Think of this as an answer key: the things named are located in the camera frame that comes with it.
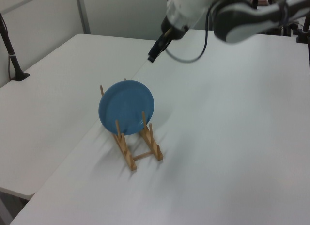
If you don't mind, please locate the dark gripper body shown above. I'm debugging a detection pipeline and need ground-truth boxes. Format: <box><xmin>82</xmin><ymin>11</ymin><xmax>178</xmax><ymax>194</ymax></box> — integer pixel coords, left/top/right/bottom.
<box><xmin>160</xmin><ymin>14</ymin><xmax>190</xmax><ymax>40</ymax></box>

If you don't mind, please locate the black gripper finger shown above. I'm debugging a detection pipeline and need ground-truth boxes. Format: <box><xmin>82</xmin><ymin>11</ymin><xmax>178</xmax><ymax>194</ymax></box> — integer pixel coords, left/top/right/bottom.
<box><xmin>158</xmin><ymin>37</ymin><xmax>173</xmax><ymax>54</ymax></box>
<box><xmin>147</xmin><ymin>33</ymin><xmax>168</xmax><ymax>64</ymax></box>

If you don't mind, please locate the blue plastic plate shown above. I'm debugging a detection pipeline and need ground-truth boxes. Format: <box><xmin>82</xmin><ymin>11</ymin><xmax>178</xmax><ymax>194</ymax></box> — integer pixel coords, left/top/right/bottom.
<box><xmin>97</xmin><ymin>80</ymin><xmax>155</xmax><ymax>136</ymax></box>

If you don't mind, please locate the wooden plate rack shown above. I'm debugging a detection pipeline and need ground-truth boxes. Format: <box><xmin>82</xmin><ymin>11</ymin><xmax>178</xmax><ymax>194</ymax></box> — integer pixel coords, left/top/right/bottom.
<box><xmin>99</xmin><ymin>78</ymin><xmax>164</xmax><ymax>172</ymax></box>

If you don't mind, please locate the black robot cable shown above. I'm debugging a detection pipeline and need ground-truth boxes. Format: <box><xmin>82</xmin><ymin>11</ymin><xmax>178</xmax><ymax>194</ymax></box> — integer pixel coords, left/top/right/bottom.
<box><xmin>165</xmin><ymin>4</ymin><xmax>210</xmax><ymax>64</ymax></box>

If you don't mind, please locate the black camera pole with clamp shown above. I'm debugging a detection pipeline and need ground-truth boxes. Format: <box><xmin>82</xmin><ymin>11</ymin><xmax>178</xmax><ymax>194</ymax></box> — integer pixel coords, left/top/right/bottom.
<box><xmin>295</xmin><ymin>13</ymin><xmax>310</xmax><ymax>44</ymax></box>

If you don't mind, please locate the black camera pole with base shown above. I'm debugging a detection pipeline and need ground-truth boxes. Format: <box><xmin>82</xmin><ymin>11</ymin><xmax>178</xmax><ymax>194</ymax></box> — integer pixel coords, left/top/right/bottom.
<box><xmin>0</xmin><ymin>11</ymin><xmax>31</xmax><ymax>81</ymax></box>

